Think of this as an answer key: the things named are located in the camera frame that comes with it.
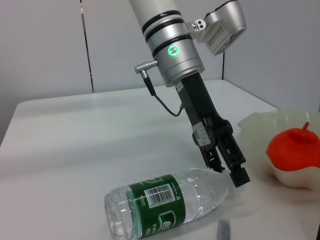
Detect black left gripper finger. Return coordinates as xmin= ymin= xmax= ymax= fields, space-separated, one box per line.
xmin=219 ymin=129 xmax=251 ymax=188

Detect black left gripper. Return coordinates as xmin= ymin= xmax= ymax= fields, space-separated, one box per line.
xmin=176 ymin=72 xmax=235 ymax=173

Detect red-orange toy orange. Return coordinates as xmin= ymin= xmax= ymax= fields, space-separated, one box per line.
xmin=265 ymin=121 xmax=320 ymax=172

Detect clear green-label water bottle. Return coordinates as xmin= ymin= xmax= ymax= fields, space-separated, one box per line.
xmin=103 ymin=167 xmax=233 ymax=240

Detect pale green glass fruit plate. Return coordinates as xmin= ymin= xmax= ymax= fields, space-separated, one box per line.
xmin=236 ymin=108 xmax=320 ymax=190

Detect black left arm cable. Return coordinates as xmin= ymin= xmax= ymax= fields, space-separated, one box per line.
xmin=134 ymin=59 xmax=183 ymax=117

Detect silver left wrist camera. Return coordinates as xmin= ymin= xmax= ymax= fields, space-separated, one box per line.
xmin=191 ymin=0 xmax=248 ymax=56

